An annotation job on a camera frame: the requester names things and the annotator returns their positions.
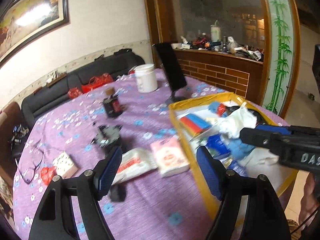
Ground red black bottle cork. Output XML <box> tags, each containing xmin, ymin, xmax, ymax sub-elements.
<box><xmin>103</xmin><ymin>87</ymin><xmax>123</xmax><ymax>118</ymax></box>

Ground black eyeglasses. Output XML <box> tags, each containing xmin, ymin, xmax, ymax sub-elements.
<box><xmin>16</xmin><ymin>141</ymin><xmax>44</xmax><ymax>185</ymax></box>

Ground bamboo painted panel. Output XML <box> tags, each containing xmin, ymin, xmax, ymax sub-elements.
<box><xmin>263</xmin><ymin>0</ymin><xmax>295</xmax><ymax>115</ymax></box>

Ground black phone on stand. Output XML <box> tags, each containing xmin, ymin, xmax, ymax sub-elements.
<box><xmin>153</xmin><ymin>42</ymin><xmax>187</xmax><ymax>105</ymax></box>

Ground blue cloth with red net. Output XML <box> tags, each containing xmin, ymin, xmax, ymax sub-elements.
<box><xmin>208</xmin><ymin>101</ymin><xmax>228</xmax><ymax>118</ymax></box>

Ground red bag on sofa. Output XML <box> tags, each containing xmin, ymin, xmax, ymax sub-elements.
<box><xmin>81</xmin><ymin>73</ymin><xmax>114</xmax><ymax>93</ymax></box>

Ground colourful sponge pack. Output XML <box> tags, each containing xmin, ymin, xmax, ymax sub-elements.
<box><xmin>179</xmin><ymin>114</ymin><xmax>212</xmax><ymax>136</ymax></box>

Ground white plastic jar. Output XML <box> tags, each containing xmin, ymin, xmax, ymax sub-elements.
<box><xmin>134</xmin><ymin>64</ymin><xmax>158</xmax><ymax>93</ymax></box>

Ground white towel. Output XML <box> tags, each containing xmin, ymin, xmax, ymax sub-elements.
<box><xmin>217</xmin><ymin>102</ymin><xmax>257</xmax><ymax>139</ymax></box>

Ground black round device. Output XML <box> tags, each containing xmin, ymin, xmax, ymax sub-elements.
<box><xmin>91</xmin><ymin>125</ymin><xmax>122</xmax><ymax>151</ymax></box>

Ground white red-print plastic bag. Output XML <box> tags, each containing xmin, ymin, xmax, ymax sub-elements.
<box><xmin>112</xmin><ymin>148</ymin><xmax>158</xmax><ymax>185</ymax></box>

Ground wooden brick-pattern counter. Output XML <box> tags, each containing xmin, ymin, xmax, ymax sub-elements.
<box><xmin>174</xmin><ymin>49</ymin><xmax>265</xmax><ymax>105</ymax></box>

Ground white dotted tissue box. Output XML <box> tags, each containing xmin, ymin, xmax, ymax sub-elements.
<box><xmin>52</xmin><ymin>152</ymin><xmax>78</xmax><ymax>179</ymax></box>

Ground black leather sofa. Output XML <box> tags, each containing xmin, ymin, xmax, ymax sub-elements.
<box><xmin>21</xmin><ymin>49</ymin><xmax>145</xmax><ymax>128</ymax></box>

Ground red plastic bag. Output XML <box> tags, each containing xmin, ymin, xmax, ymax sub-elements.
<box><xmin>40</xmin><ymin>166</ymin><xmax>56</xmax><ymax>186</ymax></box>

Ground pink rose tissue pack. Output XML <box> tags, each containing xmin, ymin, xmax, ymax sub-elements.
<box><xmin>150</xmin><ymin>136</ymin><xmax>190</xmax><ymax>178</ymax></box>

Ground purple floral tablecloth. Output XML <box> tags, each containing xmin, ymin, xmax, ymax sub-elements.
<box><xmin>13</xmin><ymin>70</ymin><xmax>212</xmax><ymax>239</ymax></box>

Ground yellow shallow cardboard box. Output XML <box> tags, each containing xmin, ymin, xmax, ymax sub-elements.
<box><xmin>168</xmin><ymin>92</ymin><xmax>298</xmax><ymax>222</ymax></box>

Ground framed horse painting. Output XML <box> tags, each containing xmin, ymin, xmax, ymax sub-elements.
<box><xmin>1</xmin><ymin>0</ymin><xmax>69</xmax><ymax>65</ymax></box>

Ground white cup with straw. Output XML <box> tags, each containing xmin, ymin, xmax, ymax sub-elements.
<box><xmin>210</xmin><ymin>20</ymin><xmax>221</xmax><ymax>42</ymax></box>

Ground blue white pattern pack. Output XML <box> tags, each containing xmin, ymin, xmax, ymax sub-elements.
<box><xmin>206</xmin><ymin>134</ymin><xmax>231</xmax><ymax>159</ymax></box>

